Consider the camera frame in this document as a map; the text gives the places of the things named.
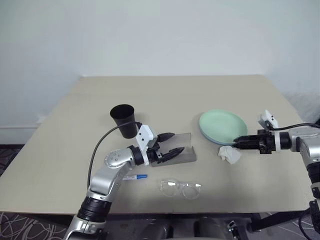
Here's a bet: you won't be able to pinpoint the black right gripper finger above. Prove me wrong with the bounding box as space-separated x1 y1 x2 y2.
232 134 260 144
234 142 260 151

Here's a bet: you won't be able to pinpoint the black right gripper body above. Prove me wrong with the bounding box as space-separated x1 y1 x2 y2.
257 129 275 155

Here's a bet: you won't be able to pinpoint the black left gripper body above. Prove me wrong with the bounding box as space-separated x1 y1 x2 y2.
146 143 166 166

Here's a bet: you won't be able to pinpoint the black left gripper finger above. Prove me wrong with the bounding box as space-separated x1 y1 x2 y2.
159 146 186 163
156 132 175 144

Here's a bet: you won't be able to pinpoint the mint green plate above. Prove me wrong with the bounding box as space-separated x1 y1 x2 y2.
198 108 249 146

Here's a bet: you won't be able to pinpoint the black plastic cup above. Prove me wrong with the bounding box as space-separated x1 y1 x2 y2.
109 104 139 139

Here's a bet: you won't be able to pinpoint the crumpled white tissue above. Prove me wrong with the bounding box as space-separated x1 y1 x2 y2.
217 145 243 165

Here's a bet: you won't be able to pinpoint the blue and white marker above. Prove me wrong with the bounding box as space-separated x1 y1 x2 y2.
122 173 149 182

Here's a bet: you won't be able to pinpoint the light blue plate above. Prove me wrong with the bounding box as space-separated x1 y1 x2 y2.
199 129 236 147

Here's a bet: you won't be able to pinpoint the black and white clip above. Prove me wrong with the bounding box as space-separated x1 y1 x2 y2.
226 219 239 234

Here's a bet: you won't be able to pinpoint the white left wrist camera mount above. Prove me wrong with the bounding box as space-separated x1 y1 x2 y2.
135 123 159 167

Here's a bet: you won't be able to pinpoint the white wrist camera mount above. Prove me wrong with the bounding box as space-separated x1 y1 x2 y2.
135 123 159 167
257 109 281 153

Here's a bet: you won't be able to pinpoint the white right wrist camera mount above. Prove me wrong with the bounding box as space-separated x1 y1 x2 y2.
257 109 281 153

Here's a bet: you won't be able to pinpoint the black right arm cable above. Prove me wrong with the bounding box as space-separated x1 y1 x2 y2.
270 122 320 132

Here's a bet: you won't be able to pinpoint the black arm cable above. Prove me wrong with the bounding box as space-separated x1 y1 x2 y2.
86 122 143 190
270 122 320 132

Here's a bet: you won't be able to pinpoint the clear frame glasses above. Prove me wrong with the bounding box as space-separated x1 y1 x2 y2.
158 177 203 201

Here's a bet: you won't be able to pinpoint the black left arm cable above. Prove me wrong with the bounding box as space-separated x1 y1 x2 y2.
86 122 143 190

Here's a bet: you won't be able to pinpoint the black table frame bar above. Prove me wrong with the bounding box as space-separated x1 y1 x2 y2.
249 211 311 233

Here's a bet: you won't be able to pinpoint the black looped floor cable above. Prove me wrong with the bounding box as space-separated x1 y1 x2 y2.
298 199 320 240

